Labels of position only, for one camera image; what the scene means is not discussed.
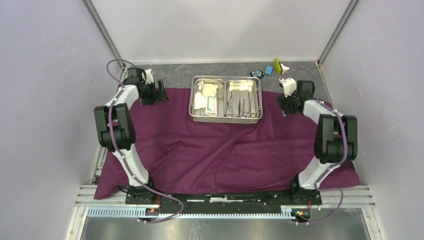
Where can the blue plastic block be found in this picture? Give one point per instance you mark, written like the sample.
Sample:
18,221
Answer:
268,70

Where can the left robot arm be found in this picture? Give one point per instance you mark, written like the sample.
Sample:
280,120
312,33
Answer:
116,131

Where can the steel two-compartment tray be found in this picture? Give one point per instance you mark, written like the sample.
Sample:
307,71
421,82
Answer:
238,86

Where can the yellow-green plastic block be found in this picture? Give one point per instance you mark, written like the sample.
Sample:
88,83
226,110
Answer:
278,66

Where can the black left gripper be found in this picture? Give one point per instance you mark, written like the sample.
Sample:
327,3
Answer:
157,96

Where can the black owl number block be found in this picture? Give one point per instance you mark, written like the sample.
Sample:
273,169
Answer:
257,73

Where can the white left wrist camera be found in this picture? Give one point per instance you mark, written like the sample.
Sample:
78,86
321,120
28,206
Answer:
149,79

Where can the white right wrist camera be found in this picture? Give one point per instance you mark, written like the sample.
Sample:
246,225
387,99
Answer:
289,86

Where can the white gauze pad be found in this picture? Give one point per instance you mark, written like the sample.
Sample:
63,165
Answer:
210,90

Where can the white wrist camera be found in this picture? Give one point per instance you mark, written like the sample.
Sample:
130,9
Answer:
149,79
289,86

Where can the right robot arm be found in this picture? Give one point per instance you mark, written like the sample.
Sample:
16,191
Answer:
336,138

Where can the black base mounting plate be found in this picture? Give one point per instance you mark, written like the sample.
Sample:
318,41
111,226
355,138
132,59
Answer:
260,202

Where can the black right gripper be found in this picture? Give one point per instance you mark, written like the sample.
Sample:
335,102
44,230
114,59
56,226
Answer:
283,101

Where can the maroon cloth wrap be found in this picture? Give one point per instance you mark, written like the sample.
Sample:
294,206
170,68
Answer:
183,156

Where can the steel forceps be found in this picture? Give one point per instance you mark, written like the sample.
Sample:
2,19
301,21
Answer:
241,106

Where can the aluminium frame post right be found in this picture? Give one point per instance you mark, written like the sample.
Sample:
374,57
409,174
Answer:
349,10

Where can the aluminium front frame rail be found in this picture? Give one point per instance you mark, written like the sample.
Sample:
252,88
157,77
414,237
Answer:
358,197

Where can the white plastic block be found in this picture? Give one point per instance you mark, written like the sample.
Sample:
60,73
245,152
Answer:
284,68

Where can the green sealed suture packet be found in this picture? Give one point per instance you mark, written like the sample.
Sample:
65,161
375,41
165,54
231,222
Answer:
211,107

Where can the steel needle holder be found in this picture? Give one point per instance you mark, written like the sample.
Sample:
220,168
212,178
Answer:
249,111

